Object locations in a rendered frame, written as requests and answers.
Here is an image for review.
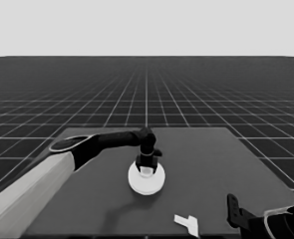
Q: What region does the large thick white disc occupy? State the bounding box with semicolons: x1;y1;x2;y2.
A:
128;158;166;196

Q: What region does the small white T-shaped piece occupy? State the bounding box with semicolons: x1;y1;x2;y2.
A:
173;213;199;239

